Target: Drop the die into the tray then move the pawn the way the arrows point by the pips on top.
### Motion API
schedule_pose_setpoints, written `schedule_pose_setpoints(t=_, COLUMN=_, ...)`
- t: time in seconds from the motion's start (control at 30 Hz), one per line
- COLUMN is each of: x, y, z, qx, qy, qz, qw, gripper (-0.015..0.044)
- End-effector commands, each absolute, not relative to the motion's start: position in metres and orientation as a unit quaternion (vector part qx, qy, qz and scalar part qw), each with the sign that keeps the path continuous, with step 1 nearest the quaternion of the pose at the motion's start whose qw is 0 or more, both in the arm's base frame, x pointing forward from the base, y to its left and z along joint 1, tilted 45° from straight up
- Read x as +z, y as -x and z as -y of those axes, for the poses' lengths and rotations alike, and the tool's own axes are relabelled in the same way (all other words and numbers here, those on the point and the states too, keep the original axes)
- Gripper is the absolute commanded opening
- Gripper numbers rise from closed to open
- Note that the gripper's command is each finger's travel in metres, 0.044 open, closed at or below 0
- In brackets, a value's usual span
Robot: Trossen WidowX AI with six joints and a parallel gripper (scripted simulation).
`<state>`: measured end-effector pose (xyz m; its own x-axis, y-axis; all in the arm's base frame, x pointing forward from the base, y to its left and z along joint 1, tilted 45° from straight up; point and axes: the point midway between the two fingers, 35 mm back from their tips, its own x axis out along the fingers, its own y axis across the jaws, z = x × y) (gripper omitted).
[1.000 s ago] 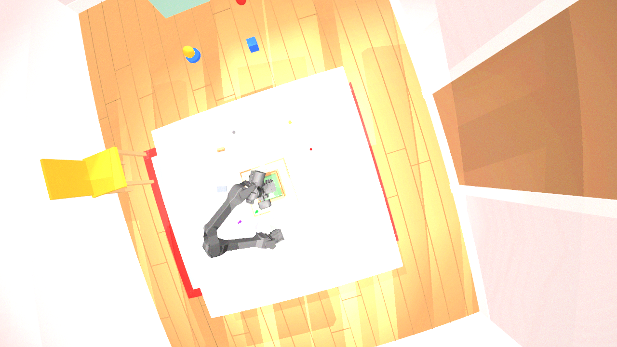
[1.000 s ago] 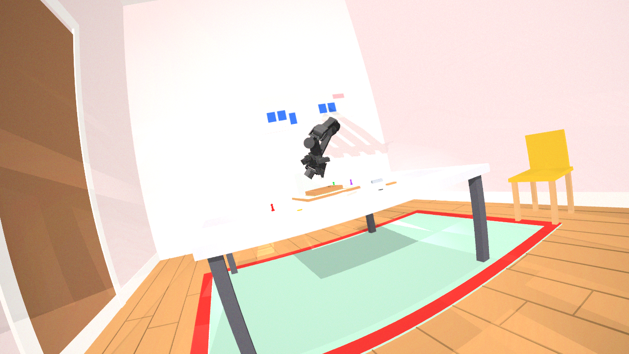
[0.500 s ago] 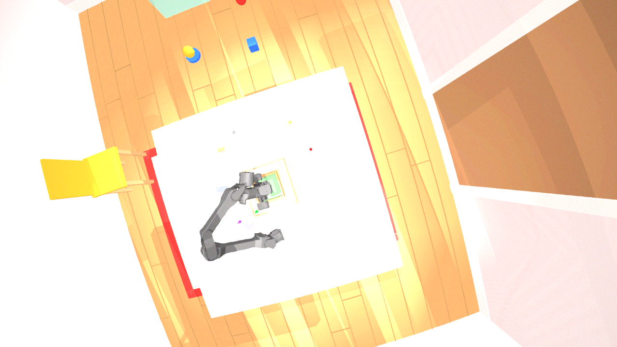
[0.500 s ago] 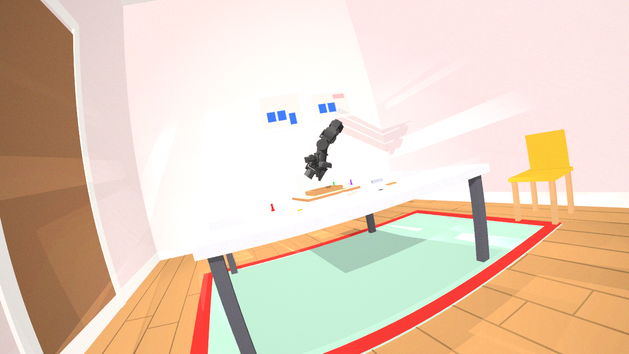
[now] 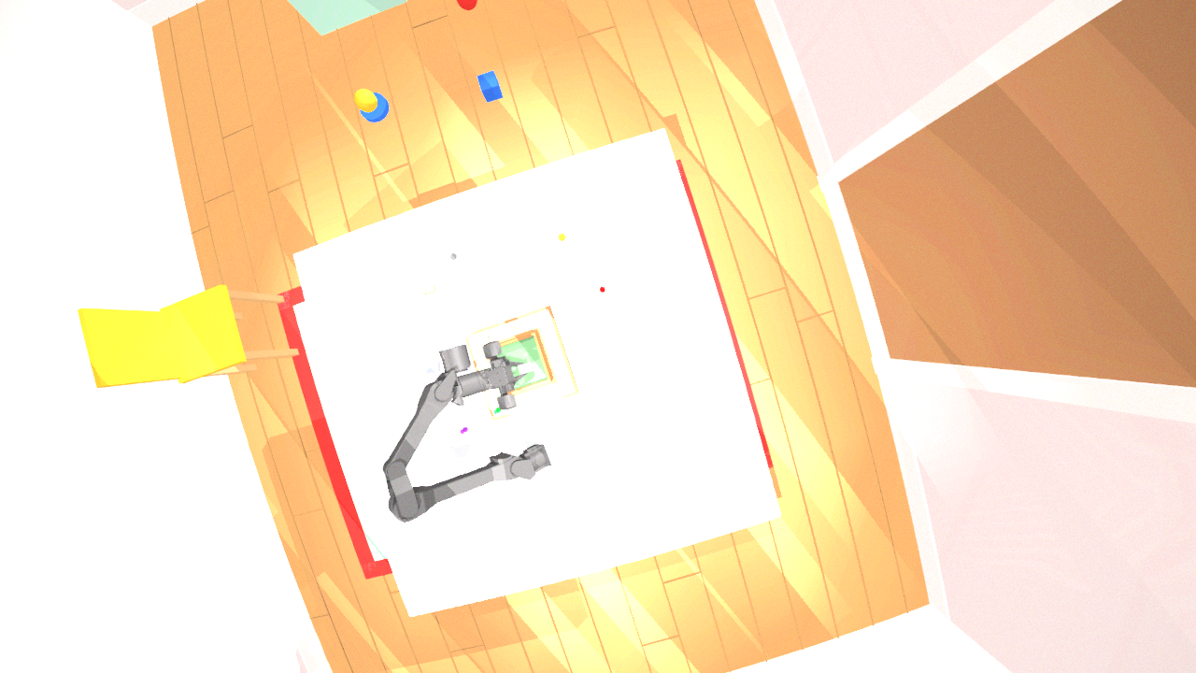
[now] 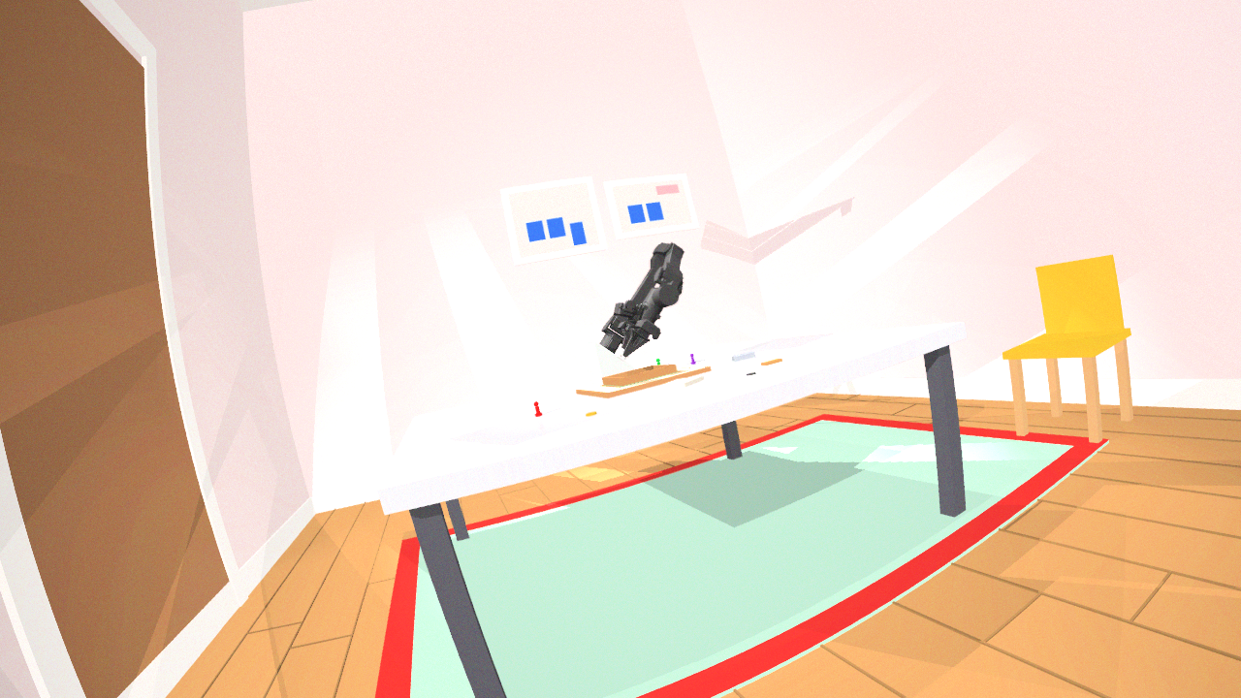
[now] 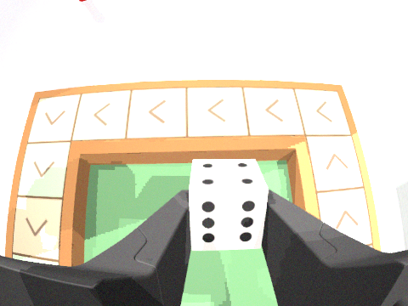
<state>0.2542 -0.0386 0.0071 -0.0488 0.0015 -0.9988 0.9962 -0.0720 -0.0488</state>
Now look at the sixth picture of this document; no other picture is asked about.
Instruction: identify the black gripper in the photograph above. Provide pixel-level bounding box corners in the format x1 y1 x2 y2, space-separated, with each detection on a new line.
618 302 661 356

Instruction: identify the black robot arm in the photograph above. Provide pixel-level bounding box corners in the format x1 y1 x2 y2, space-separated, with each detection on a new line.
599 242 684 354

